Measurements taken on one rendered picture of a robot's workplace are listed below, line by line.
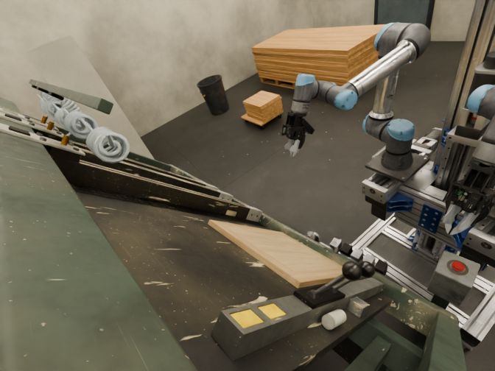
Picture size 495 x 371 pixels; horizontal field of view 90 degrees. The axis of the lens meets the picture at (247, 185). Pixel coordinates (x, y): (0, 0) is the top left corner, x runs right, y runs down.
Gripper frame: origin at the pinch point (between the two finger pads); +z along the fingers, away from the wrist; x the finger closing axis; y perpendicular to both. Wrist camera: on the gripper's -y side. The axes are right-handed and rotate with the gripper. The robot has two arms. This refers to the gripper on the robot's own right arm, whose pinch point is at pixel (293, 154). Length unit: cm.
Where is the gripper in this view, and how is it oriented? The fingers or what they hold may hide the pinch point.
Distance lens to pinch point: 122.2
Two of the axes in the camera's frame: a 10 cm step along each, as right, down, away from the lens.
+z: -1.1, 8.9, 4.4
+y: -8.3, 1.6, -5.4
